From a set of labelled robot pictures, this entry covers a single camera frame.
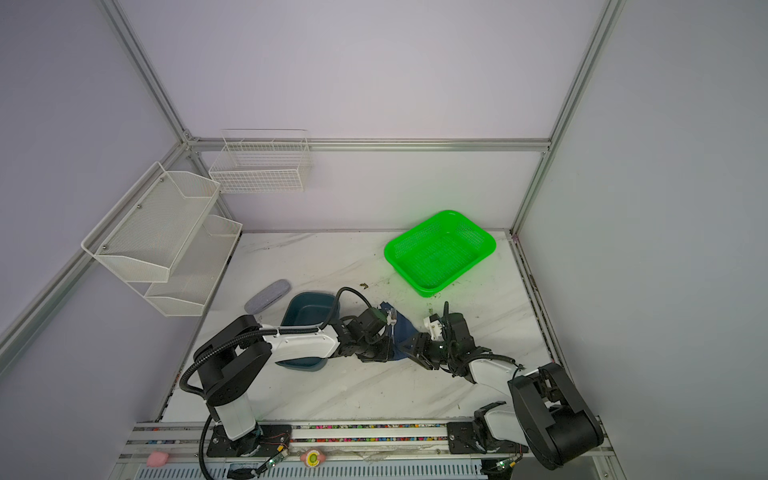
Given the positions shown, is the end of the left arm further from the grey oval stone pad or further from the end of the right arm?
the grey oval stone pad

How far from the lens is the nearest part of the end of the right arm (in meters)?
0.67

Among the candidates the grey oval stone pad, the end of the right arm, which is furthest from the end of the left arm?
the grey oval stone pad

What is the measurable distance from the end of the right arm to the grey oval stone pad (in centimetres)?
47

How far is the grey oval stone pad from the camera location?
979 millimetres
